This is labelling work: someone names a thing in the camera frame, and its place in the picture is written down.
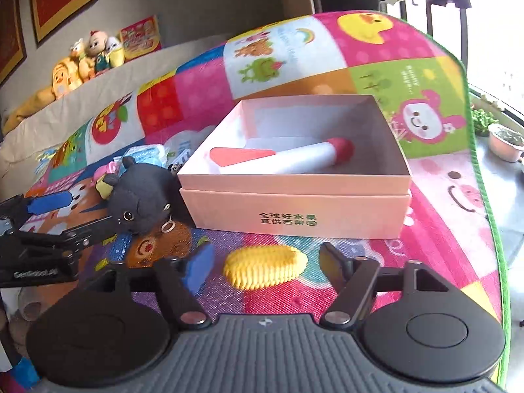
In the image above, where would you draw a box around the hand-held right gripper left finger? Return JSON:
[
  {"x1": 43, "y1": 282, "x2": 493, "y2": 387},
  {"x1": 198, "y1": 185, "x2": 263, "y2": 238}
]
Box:
[{"x1": 96, "y1": 242, "x2": 216, "y2": 330}]

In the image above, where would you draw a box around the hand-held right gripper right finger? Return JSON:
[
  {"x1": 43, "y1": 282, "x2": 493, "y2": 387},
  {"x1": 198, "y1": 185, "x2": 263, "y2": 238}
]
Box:
[{"x1": 318, "y1": 242, "x2": 445, "y2": 330}]

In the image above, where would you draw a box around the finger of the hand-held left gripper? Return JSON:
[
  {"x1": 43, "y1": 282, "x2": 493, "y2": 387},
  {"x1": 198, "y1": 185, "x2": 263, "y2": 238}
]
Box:
[
  {"x1": 0, "y1": 190, "x2": 72, "y2": 225},
  {"x1": 11, "y1": 216, "x2": 122, "y2": 254}
]

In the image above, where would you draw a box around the yellow corn toy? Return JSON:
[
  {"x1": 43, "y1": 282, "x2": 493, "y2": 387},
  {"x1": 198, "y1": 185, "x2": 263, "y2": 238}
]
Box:
[{"x1": 223, "y1": 246, "x2": 309, "y2": 291}]

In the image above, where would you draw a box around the pink cardboard box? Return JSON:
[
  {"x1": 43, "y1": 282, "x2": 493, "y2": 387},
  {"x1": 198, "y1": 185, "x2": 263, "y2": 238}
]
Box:
[{"x1": 177, "y1": 94, "x2": 412, "y2": 240}]

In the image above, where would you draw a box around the black plush toy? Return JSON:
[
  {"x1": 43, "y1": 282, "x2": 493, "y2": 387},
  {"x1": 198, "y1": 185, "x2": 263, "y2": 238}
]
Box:
[{"x1": 102, "y1": 156, "x2": 185, "y2": 236}]

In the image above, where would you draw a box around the blue white tissue packet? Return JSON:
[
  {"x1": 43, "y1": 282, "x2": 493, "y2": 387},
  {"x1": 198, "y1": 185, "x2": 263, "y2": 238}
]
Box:
[{"x1": 131, "y1": 144, "x2": 168, "y2": 168}]

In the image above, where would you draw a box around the white pen toy red cap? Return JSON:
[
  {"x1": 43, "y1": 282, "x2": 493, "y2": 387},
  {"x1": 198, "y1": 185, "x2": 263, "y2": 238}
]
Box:
[{"x1": 221, "y1": 137, "x2": 355, "y2": 175}]

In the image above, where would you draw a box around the red cone-shaped toy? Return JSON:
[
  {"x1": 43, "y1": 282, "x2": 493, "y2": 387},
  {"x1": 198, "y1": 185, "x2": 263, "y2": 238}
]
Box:
[{"x1": 210, "y1": 146, "x2": 276, "y2": 167}]

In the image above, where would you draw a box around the colourful cartoon play mat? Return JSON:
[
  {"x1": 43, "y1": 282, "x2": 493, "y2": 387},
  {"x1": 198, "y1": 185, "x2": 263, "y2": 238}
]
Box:
[{"x1": 25, "y1": 10, "x2": 510, "y2": 393}]

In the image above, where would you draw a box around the beige sofa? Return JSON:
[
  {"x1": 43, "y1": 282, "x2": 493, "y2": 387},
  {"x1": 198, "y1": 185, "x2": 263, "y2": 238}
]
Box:
[{"x1": 0, "y1": 35, "x2": 230, "y2": 185}]

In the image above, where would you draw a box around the red-haired doll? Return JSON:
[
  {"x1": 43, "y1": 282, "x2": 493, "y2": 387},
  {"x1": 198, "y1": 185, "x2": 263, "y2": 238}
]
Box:
[{"x1": 83, "y1": 30, "x2": 110, "y2": 77}]

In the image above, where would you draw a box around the white plush toy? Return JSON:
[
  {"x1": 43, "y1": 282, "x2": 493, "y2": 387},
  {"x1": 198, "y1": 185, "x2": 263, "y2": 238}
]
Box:
[{"x1": 105, "y1": 35, "x2": 126, "y2": 68}]

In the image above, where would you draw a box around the narrow red framed picture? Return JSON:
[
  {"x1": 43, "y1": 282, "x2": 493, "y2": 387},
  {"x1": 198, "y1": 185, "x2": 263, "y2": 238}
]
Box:
[{"x1": 0, "y1": 0, "x2": 28, "y2": 87}]

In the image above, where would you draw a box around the red printed poster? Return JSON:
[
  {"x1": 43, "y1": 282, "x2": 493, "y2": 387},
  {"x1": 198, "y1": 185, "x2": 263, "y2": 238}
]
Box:
[{"x1": 119, "y1": 15, "x2": 163, "y2": 62}]

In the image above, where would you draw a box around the large red framed picture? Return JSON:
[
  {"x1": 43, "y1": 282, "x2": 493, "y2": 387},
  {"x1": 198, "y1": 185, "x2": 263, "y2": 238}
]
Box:
[{"x1": 28, "y1": 0, "x2": 99, "y2": 48}]

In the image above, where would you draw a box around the small green plant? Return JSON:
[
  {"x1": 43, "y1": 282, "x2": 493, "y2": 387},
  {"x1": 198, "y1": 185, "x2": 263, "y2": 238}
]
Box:
[{"x1": 470, "y1": 105, "x2": 499, "y2": 137}]

